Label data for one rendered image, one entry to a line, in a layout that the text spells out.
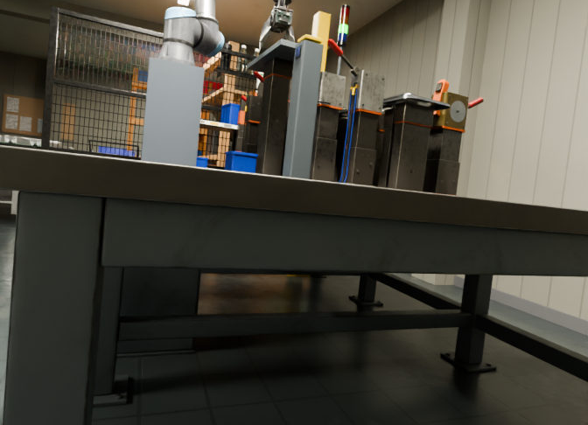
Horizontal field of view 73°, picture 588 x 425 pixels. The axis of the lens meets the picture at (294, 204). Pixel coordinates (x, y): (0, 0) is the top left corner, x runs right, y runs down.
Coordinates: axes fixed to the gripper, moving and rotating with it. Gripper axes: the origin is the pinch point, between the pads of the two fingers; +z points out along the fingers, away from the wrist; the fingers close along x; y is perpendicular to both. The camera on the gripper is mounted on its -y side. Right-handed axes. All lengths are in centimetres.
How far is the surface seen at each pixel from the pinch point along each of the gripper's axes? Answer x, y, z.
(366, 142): 25, 35, 33
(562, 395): 117, 35, 118
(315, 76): 8.5, 28.8, 14.3
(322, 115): 17.8, 10.6, 22.7
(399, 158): 37, 36, 37
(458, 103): 60, 30, 15
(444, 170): 58, 30, 38
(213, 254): -22, 103, 58
